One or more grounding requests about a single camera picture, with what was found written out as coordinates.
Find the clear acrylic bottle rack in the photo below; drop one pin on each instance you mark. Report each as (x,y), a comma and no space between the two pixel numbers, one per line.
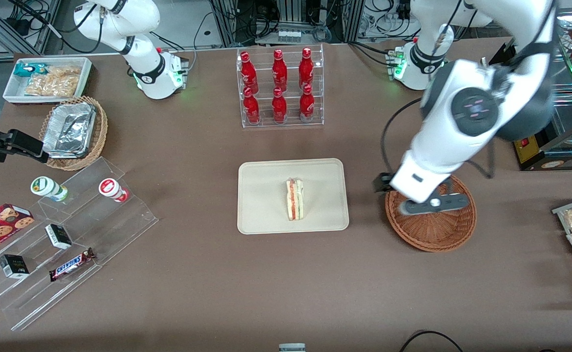
(281,124)

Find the beige rectangular tray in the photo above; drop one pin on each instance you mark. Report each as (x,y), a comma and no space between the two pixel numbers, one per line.
(266,195)

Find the light wicker basket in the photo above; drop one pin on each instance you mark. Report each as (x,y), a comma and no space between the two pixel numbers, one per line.
(101,132)

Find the round brown wicker basket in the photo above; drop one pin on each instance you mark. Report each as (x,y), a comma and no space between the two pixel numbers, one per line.
(432,232)

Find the clear cracker packet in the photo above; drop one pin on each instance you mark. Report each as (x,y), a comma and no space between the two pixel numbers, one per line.
(54,84)

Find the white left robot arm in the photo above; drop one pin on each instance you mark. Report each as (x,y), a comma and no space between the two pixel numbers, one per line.
(462,132)

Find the small grey device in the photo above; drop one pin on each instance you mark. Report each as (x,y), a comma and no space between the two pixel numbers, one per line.
(292,347)

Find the red cola bottle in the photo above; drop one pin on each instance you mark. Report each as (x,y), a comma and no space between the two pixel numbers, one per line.
(306,71)
(249,73)
(279,71)
(307,106)
(251,110)
(279,108)

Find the green lid yogurt cup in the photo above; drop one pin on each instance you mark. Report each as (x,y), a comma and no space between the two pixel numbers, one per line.
(46,187)

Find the red lid yogurt cup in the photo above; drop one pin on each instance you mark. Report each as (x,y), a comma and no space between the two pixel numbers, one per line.
(111,188)

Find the triangular sandwich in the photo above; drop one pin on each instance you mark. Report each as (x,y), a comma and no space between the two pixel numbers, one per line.
(295,200)

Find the aluminium equipment frame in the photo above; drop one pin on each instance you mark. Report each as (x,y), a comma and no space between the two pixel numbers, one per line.
(286,19)

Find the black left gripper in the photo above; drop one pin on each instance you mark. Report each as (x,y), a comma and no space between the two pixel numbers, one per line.
(382,182)

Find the black yellow food warmer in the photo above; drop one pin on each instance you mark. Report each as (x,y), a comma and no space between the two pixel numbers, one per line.
(550,151)

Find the white rectangular snack bin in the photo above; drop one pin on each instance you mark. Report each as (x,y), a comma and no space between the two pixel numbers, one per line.
(14,90)

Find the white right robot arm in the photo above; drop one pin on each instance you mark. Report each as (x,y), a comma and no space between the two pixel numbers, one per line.
(144,73)

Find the snickers chocolate bar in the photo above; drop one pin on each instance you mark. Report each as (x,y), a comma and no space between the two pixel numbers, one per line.
(71,264)

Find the small black white box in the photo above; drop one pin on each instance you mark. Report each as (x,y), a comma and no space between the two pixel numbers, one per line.
(58,236)

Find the teal snack packet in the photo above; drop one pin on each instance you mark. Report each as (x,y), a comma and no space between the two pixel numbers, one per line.
(26,69)

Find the aluminium foil tray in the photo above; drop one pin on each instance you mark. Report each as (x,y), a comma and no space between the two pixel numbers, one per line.
(68,129)

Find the clear acrylic step display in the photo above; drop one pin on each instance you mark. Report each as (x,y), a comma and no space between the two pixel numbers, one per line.
(110,230)

